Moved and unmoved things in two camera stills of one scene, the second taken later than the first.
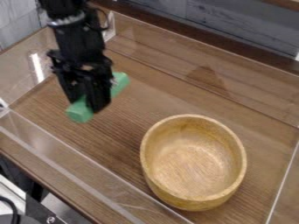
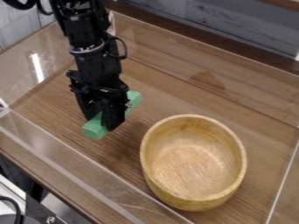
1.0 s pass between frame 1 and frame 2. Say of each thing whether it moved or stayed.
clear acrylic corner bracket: stayed
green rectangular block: moved
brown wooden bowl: stayed
